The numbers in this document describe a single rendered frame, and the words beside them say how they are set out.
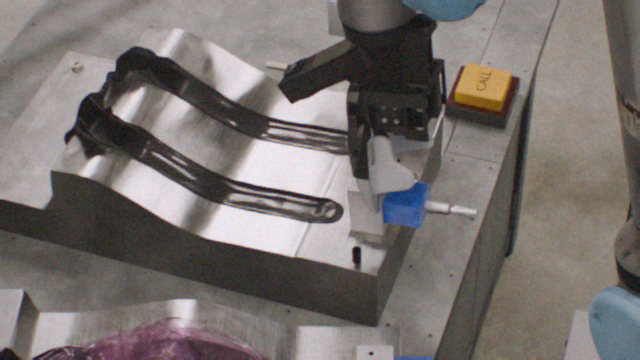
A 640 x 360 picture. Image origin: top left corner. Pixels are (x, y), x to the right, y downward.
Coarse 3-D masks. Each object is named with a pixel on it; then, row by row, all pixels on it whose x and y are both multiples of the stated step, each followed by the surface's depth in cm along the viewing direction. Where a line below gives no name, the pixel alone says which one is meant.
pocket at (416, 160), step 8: (400, 152) 144; (408, 152) 143; (416, 152) 143; (424, 152) 142; (400, 160) 143; (408, 160) 143; (416, 160) 143; (424, 160) 141; (408, 168) 142; (416, 168) 142; (424, 168) 141
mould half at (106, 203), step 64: (64, 64) 157; (192, 64) 147; (64, 128) 149; (192, 128) 141; (0, 192) 142; (64, 192) 136; (128, 192) 133; (320, 192) 137; (128, 256) 141; (192, 256) 137; (256, 256) 133; (320, 256) 130; (384, 256) 130
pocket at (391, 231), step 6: (390, 228) 136; (396, 228) 134; (354, 234) 135; (360, 234) 136; (366, 234) 136; (372, 234) 136; (378, 234) 135; (384, 234) 135; (390, 234) 135; (396, 234) 134; (372, 240) 135; (378, 240) 135; (384, 240) 135; (390, 240) 133; (390, 246) 133
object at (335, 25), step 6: (330, 0) 149; (336, 0) 149; (330, 6) 150; (336, 6) 149; (330, 12) 150; (336, 12) 150; (330, 18) 151; (336, 18) 151; (330, 24) 152; (336, 24) 151; (330, 30) 152; (336, 30) 152; (342, 30) 152; (342, 36) 153
